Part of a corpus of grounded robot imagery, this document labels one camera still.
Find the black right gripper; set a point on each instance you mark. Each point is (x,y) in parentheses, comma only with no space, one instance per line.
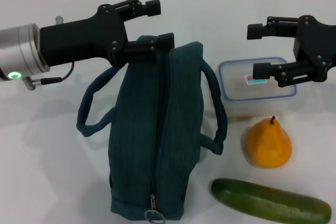
(317,43)

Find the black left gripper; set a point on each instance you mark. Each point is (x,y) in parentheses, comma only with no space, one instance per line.
(78,40)

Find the clear plastic food container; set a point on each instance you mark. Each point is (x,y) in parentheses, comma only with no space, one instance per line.
(236,87)

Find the dark blue fabric bag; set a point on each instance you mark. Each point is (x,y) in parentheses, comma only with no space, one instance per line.
(139,129)

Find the green cucumber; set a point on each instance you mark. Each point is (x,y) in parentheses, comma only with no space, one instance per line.
(262,200)

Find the silver left gripper connector stub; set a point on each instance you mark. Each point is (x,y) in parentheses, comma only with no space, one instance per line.
(59,20)

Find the orange pear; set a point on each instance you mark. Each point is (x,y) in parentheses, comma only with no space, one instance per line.
(267,145)

